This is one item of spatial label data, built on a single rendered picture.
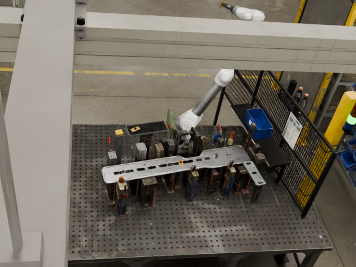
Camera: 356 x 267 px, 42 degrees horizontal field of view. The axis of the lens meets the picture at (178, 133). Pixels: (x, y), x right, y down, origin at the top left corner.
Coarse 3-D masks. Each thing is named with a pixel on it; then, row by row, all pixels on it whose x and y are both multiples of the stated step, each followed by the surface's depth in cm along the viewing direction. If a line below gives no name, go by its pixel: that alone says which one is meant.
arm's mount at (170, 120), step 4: (168, 108) 487; (168, 112) 486; (172, 112) 489; (168, 116) 486; (172, 116) 483; (168, 120) 485; (172, 120) 476; (172, 124) 470; (168, 128) 484; (172, 128) 467; (176, 128) 474; (168, 132) 484; (172, 132) 471; (168, 136) 484
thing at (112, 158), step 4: (108, 152) 410; (112, 152) 410; (108, 156) 408; (112, 156) 406; (116, 156) 407; (108, 160) 411; (112, 160) 407; (116, 160) 408; (108, 164) 413; (112, 164) 410; (116, 164) 412
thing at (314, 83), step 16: (304, 0) 609; (320, 0) 569; (336, 0) 531; (352, 0) 496; (304, 16) 613; (320, 16) 568; (336, 16) 530; (352, 16) 495; (288, 80) 659; (304, 80) 610; (320, 80) 568; (320, 96) 566; (304, 144) 617
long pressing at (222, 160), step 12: (180, 156) 426; (204, 156) 431; (228, 156) 435; (240, 156) 437; (108, 168) 403; (120, 168) 405; (132, 168) 407; (156, 168) 411; (168, 168) 413; (180, 168) 415; (108, 180) 394
